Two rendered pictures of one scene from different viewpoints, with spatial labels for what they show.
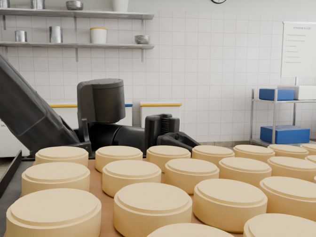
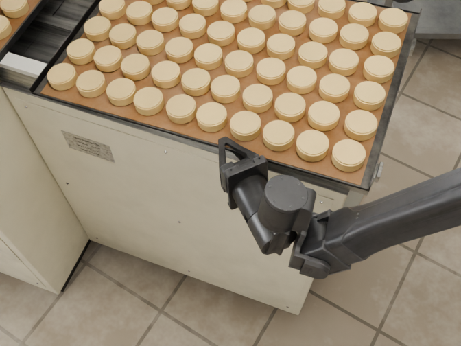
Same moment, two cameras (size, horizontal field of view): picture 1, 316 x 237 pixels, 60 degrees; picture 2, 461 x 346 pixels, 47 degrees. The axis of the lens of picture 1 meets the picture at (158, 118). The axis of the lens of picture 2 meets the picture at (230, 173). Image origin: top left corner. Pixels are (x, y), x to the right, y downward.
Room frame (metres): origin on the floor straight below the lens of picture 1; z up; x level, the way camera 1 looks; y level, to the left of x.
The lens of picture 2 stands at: (0.72, 0.23, 1.63)
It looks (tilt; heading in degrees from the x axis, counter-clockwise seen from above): 60 degrees down; 220
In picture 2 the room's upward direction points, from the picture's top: straight up
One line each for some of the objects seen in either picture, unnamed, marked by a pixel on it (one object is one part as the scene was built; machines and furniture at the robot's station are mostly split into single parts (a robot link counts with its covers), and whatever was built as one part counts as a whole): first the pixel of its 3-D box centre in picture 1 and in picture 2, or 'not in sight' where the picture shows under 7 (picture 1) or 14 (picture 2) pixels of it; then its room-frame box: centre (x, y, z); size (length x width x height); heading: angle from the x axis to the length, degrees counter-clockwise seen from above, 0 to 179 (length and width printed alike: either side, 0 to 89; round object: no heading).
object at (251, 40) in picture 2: not in sight; (251, 40); (0.16, -0.18, 0.93); 0.05 x 0.05 x 0.02
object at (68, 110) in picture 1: (64, 131); not in sight; (3.65, 1.27, 0.39); 0.64 x 0.54 x 0.77; 9
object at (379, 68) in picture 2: not in sight; (378, 68); (0.09, 0.04, 0.95); 0.05 x 0.05 x 0.02
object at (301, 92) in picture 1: (296, 92); not in sight; (4.02, -2.04, 0.90); 0.44 x 0.36 x 0.20; 17
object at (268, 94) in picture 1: (275, 94); not in sight; (3.91, -1.68, 0.88); 0.40 x 0.30 x 0.16; 11
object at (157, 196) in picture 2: not in sight; (204, 171); (0.22, -0.27, 0.45); 0.70 x 0.34 x 0.90; 109
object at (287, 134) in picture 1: (284, 134); not in sight; (3.98, -1.86, 0.29); 0.56 x 0.38 x 0.20; 106
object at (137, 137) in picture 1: (143, 146); (253, 196); (0.41, 0.02, 0.93); 0.07 x 0.07 x 0.10; 64
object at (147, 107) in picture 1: (159, 129); not in sight; (3.83, -0.02, 0.39); 0.64 x 0.54 x 0.77; 5
